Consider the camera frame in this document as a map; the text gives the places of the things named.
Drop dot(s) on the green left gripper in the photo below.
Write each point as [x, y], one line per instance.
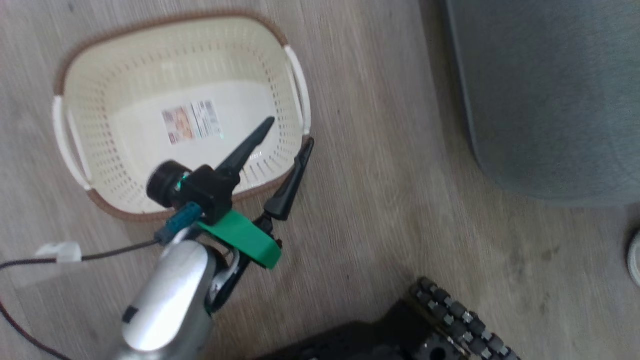
[240, 237]

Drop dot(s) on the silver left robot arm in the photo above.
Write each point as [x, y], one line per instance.
[170, 295]

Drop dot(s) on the grey fabric sofa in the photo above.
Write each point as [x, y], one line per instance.
[550, 90]

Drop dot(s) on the printed product label sticker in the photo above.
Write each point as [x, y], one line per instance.
[192, 121]

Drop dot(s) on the cream perforated laundry basket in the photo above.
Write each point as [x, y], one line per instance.
[125, 75]

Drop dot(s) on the black roller omni wheel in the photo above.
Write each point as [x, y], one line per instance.
[462, 320]

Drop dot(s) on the white round object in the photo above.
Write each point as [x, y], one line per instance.
[635, 257]

